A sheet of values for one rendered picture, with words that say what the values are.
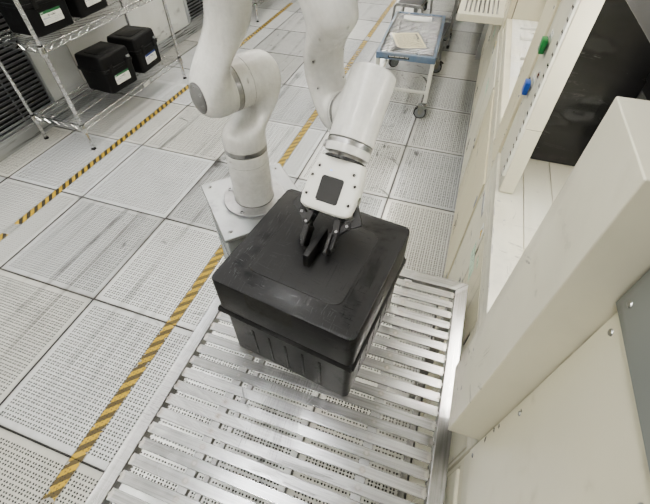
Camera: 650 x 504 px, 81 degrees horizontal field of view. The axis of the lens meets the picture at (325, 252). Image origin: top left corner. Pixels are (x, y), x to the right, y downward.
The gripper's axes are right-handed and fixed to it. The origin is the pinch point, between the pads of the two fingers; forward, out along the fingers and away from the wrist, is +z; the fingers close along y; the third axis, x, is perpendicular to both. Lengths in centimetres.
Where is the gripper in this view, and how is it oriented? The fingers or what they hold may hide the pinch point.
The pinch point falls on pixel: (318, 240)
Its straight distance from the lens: 71.0
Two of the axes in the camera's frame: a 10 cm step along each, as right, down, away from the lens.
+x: 3.2, -0.1, 9.5
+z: -3.2, 9.4, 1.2
